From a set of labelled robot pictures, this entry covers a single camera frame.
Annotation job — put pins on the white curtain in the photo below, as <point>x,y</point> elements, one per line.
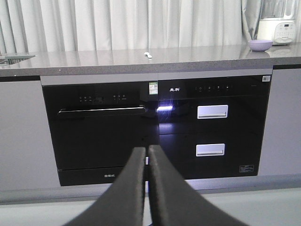
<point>83,25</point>

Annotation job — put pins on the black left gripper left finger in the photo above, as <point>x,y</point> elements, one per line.
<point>122,204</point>

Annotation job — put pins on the white blender appliance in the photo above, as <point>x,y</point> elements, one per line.
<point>277,21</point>

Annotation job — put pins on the grey cabinet door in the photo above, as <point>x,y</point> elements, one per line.
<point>27,158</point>
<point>281,147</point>

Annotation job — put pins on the lower silver drawer handle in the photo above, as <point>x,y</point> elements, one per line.
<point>210,150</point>

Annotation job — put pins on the black built-in dishwasher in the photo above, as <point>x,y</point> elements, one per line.
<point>94,127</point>

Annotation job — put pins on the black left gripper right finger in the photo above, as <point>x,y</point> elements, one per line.
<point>173,202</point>

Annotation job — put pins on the silver drawer handle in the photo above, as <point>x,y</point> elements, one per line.
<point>212,111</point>
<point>210,150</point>

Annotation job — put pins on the black disinfection cabinet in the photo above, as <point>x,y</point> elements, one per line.
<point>242,131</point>

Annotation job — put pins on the upper silver drawer handle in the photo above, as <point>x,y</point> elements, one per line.
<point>212,111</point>

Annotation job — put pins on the purple plastic bowl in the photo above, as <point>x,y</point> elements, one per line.
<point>260,45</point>

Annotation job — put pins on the grey left cabinet door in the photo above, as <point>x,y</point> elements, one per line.
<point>27,158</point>

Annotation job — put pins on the pale green plastic spoon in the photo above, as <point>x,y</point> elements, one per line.
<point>148,55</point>

